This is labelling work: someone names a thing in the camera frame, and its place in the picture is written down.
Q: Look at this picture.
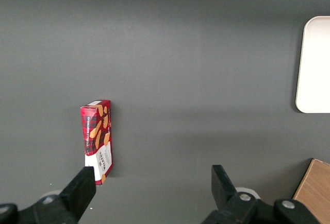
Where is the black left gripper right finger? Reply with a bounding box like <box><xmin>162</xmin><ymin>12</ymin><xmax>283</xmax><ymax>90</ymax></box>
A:
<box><xmin>202</xmin><ymin>164</ymin><xmax>319</xmax><ymax>224</ymax></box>

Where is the red tartan shortbread box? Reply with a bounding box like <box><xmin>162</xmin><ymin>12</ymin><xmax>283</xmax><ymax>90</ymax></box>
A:
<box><xmin>80</xmin><ymin>99</ymin><xmax>113</xmax><ymax>187</ymax></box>

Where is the wooden two-drawer cabinet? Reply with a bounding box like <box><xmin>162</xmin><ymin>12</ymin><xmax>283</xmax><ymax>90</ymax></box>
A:
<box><xmin>292</xmin><ymin>158</ymin><xmax>330</xmax><ymax>224</ymax></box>

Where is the beige rectangular tray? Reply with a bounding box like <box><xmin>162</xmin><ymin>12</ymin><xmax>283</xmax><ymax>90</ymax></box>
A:
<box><xmin>294</xmin><ymin>15</ymin><xmax>330</xmax><ymax>114</ymax></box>

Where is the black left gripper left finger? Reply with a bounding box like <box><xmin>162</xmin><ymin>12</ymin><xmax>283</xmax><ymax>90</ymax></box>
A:
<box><xmin>0</xmin><ymin>166</ymin><xmax>97</xmax><ymax>224</ymax></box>

